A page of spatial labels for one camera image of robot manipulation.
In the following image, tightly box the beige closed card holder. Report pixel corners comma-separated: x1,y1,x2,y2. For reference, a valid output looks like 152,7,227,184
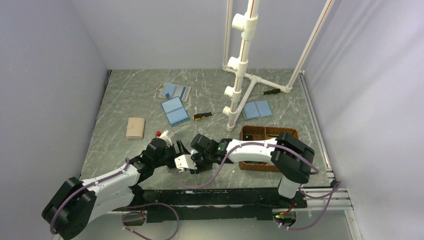
125,117,146,139

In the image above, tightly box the right side aluminium rail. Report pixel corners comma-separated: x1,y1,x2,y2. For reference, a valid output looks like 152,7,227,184
298,73,336,184

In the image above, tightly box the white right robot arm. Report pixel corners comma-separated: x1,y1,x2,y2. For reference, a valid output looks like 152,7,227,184
190,133,320,208

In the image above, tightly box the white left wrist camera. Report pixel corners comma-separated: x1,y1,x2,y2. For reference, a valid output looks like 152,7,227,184
156,129,175,146

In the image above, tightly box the blue card holder on green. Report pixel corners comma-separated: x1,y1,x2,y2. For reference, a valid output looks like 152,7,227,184
242,100,273,120

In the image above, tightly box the aluminium extrusion rail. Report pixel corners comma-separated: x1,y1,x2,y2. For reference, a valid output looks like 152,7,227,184
52,188,352,240

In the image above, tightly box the brown woven basket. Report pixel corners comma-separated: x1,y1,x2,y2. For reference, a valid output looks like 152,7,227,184
238,125,299,173

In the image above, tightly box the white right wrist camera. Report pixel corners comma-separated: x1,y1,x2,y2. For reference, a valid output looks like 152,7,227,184
174,154,197,173

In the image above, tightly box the tan card holder with cards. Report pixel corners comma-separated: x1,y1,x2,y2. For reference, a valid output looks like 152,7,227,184
158,82,192,102

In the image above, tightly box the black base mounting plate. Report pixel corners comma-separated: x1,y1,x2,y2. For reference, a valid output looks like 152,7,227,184
119,187,307,223

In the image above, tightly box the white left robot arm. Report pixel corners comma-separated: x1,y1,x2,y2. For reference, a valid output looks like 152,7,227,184
41,138,189,240

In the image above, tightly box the white PVC pipe frame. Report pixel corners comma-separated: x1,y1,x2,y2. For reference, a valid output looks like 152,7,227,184
222,0,335,132

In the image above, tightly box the black orange screwdriver far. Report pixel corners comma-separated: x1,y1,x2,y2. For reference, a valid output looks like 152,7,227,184
250,88,281,97

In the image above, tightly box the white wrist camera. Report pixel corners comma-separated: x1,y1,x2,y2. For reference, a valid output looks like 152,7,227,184
156,129,175,146
174,154,197,173

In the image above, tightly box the blue card holder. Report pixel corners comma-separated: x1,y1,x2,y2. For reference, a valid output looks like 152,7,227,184
242,100,273,120
161,96,191,127

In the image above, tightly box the black yellow screwdriver near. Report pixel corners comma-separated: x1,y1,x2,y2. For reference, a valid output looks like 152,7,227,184
192,111,222,121

